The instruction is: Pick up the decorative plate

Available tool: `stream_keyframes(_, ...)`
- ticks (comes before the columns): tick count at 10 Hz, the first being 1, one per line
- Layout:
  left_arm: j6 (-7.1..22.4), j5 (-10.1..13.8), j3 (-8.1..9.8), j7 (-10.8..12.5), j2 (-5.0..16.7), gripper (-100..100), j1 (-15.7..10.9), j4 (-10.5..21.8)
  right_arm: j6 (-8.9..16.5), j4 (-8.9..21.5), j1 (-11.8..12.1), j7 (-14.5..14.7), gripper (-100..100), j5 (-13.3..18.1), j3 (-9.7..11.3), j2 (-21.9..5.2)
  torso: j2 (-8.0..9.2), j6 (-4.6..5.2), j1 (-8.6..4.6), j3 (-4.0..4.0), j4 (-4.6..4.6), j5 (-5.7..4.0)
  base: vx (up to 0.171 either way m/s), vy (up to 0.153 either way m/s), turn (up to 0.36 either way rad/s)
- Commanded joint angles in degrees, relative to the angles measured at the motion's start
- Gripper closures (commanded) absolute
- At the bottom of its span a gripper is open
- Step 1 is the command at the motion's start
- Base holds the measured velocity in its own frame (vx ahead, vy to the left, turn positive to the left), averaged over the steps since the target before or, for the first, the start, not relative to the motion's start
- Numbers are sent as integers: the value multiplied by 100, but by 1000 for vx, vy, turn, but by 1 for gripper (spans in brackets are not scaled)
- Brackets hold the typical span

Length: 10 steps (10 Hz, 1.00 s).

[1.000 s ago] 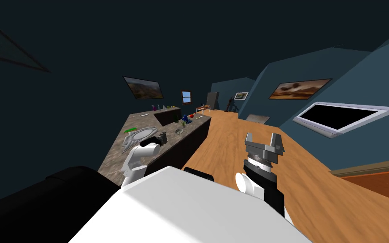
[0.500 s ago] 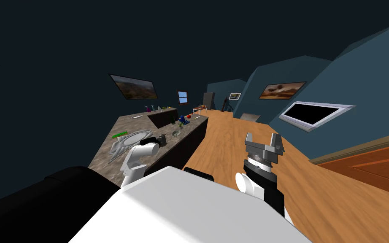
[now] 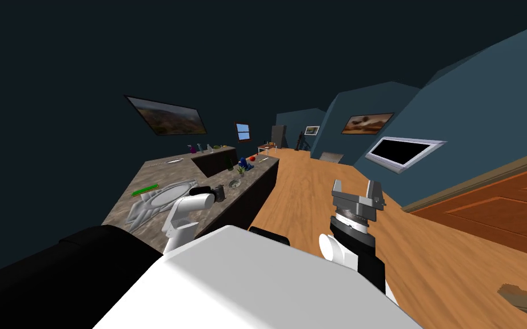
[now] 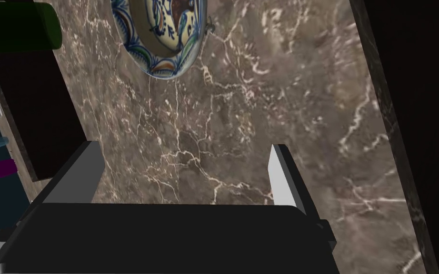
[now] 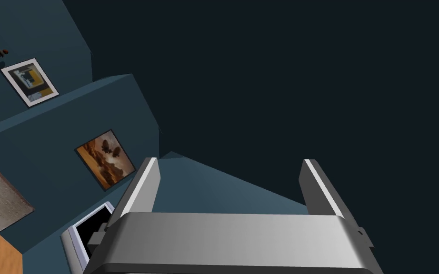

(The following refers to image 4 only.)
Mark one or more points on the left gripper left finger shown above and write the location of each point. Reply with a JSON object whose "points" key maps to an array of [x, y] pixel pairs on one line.
{"points": [[75, 175]]}

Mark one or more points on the blue patterned ceramic bowl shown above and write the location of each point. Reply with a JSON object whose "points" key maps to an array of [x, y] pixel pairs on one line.
{"points": [[161, 30]]}

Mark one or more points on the dark green cylinder bottle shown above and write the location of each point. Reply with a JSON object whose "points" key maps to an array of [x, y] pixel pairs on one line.
{"points": [[15, 27]]}

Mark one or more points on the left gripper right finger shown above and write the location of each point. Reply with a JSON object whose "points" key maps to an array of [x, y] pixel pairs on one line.
{"points": [[285, 179]]}

